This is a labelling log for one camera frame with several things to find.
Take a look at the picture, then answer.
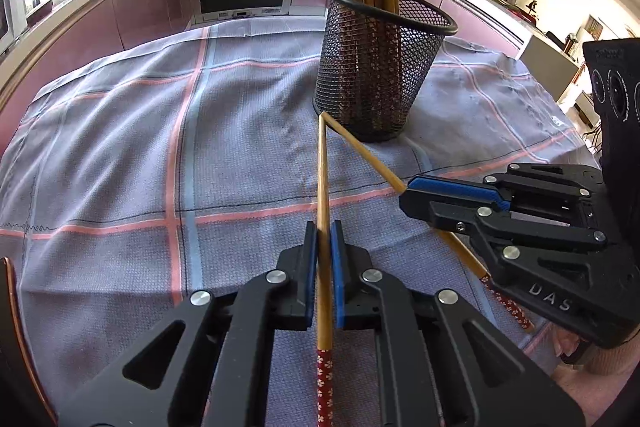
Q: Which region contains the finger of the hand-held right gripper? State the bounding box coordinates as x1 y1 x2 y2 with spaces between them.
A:
399 189 610 281
406 163 608 212

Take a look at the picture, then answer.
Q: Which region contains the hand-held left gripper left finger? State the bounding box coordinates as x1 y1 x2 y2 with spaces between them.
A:
57 221 319 427

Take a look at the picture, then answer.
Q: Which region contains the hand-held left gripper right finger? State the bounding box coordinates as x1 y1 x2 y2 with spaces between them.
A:
329 220 586 427

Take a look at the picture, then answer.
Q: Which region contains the red-handled wooden chopstick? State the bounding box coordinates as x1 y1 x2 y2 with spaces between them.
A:
312 113 337 427
321 112 535 332

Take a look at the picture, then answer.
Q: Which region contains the black mesh holder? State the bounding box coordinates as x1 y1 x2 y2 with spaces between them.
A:
312 0 458 144

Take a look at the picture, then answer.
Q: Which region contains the person's right forearm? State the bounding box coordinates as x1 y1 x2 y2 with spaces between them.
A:
552 332 640 427

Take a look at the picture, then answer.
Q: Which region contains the white low cabinet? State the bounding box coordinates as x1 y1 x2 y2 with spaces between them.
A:
520 34 581 102

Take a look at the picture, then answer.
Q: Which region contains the grey plaid tablecloth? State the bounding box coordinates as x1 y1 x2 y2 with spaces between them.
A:
0 14 601 427

